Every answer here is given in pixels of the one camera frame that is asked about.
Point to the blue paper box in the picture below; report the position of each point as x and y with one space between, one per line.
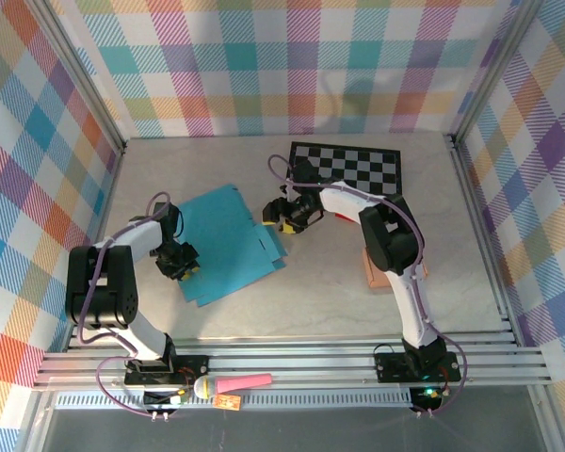
226 240

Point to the small orange circuit board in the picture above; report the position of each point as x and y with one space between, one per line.
228 402

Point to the aluminium frame rail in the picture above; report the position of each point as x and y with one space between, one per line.
301 362

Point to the black white checkerboard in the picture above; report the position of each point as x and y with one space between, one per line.
372 165

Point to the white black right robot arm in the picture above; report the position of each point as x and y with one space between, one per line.
391 235

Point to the aluminium corner post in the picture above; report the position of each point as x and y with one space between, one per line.
494 70
82 80

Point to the aluminium side rail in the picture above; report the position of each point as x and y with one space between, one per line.
481 235
102 212

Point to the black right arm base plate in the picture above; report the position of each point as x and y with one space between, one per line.
391 367

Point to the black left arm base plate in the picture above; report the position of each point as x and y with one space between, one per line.
195 367

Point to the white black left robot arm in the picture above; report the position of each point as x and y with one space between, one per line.
101 301

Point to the pink paper box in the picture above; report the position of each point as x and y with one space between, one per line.
376 273

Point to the black electronics box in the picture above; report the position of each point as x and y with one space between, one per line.
426 399
157 399

